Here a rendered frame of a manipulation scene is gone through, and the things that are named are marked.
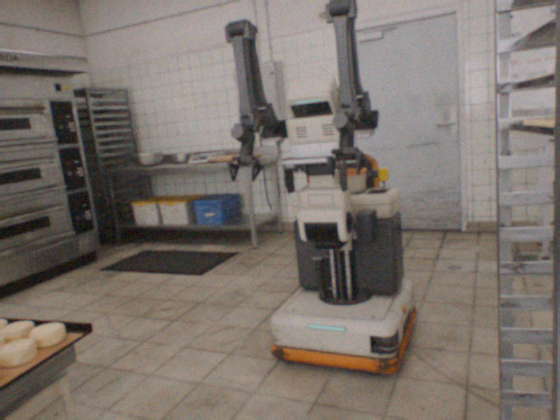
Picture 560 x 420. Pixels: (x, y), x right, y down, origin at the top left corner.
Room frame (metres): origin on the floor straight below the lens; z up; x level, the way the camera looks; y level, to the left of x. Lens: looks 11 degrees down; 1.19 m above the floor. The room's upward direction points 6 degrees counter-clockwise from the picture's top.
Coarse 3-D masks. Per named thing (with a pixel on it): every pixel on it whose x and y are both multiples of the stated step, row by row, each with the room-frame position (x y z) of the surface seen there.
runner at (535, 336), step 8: (504, 328) 1.11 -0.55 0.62; (512, 328) 1.10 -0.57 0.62; (520, 328) 1.10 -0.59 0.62; (528, 328) 1.09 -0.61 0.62; (536, 328) 1.09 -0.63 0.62; (544, 328) 1.08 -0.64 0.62; (552, 328) 1.08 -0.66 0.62; (504, 336) 1.11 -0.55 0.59; (512, 336) 1.10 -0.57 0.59; (520, 336) 1.10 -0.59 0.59; (528, 336) 1.09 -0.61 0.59; (536, 336) 1.09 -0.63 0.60; (544, 336) 1.08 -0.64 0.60; (552, 336) 1.08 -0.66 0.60; (536, 344) 1.06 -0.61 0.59; (544, 344) 1.06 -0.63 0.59
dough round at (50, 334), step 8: (40, 328) 0.67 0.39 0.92; (48, 328) 0.67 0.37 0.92; (56, 328) 0.66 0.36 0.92; (64, 328) 0.67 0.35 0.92; (32, 336) 0.65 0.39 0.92; (40, 336) 0.64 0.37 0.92; (48, 336) 0.65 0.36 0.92; (56, 336) 0.65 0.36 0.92; (64, 336) 0.67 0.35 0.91; (40, 344) 0.64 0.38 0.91; (48, 344) 0.64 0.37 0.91
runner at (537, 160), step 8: (552, 152) 1.08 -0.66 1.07; (504, 160) 1.11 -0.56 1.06; (512, 160) 1.10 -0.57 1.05; (520, 160) 1.10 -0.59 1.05; (528, 160) 1.09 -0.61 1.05; (536, 160) 1.09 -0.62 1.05; (544, 160) 1.08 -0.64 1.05; (552, 160) 1.08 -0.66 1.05; (504, 168) 1.09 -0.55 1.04; (512, 168) 1.08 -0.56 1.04; (520, 168) 1.07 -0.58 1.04
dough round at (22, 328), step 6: (12, 324) 0.70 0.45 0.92; (18, 324) 0.70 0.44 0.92; (24, 324) 0.69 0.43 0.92; (30, 324) 0.69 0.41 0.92; (0, 330) 0.68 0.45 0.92; (6, 330) 0.68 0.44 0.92; (12, 330) 0.67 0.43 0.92; (18, 330) 0.67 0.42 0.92; (24, 330) 0.67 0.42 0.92; (30, 330) 0.68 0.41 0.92; (0, 336) 0.67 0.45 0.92; (6, 336) 0.66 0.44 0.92; (12, 336) 0.66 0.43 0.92; (18, 336) 0.67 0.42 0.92; (24, 336) 0.67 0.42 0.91; (6, 342) 0.66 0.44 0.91
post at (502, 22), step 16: (496, 16) 1.12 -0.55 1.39; (496, 32) 1.12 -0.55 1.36; (496, 64) 1.12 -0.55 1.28; (496, 80) 1.12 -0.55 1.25; (496, 96) 1.12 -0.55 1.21; (496, 112) 1.12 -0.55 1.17; (496, 128) 1.13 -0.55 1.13; (496, 144) 1.13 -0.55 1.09; (496, 160) 1.13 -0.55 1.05; (496, 176) 1.13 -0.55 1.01; (496, 192) 1.13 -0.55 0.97; (496, 208) 1.14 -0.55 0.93; (496, 224) 1.14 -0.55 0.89; (512, 288) 1.11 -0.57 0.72; (512, 320) 1.11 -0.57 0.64; (512, 352) 1.11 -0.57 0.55; (512, 384) 1.10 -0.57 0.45; (512, 416) 1.11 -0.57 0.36
